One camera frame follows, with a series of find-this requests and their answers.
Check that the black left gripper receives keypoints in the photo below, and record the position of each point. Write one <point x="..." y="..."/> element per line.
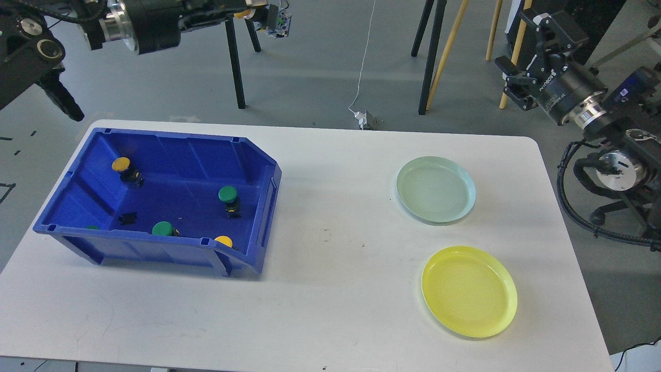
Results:
<point x="150" y="26"/>

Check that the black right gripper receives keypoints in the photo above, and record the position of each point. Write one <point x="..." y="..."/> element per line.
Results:
<point x="562" y="87"/>

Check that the green button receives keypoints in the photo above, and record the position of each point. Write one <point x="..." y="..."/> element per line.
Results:
<point x="229" y="197"/>
<point x="164" y="228"/>

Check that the yellow button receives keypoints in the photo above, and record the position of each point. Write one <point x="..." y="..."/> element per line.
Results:
<point x="269" y="19"/>
<point x="130" y="176"/>

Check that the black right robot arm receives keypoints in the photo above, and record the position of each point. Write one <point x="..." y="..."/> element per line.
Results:
<point x="618" y="157"/>

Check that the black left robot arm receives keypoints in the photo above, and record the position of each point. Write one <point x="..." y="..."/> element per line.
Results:
<point x="32" y="55"/>

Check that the light green plate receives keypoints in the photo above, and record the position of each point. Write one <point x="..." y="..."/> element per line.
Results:
<point x="436" y="190"/>

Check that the green button front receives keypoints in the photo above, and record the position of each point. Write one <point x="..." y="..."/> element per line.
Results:
<point x="164" y="228"/>

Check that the yellow button front edge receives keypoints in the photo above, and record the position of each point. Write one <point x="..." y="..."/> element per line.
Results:
<point x="226" y="241"/>

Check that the yellow plate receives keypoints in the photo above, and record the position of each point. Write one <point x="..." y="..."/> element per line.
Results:
<point x="469" y="291"/>

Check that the black computer tower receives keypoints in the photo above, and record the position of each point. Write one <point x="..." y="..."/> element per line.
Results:
<point x="593" y="17"/>

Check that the wooden pole middle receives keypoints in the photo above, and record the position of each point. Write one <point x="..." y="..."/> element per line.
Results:
<point x="493" y="29"/>

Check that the wooden pole left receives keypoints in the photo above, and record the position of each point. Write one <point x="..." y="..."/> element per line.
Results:
<point x="447" y="49"/>

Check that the black tripod leg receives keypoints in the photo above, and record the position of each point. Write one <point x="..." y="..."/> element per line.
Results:
<point x="435" y="9"/>

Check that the blue plastic storage bin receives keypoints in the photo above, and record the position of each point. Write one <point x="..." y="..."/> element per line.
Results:
<point x="182" y="175"/>

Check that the white power adapter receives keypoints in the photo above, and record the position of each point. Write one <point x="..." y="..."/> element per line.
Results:
<point x="366" y="121"/>

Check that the small black part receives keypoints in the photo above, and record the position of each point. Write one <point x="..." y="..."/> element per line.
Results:
<point x="127" y="218"/>

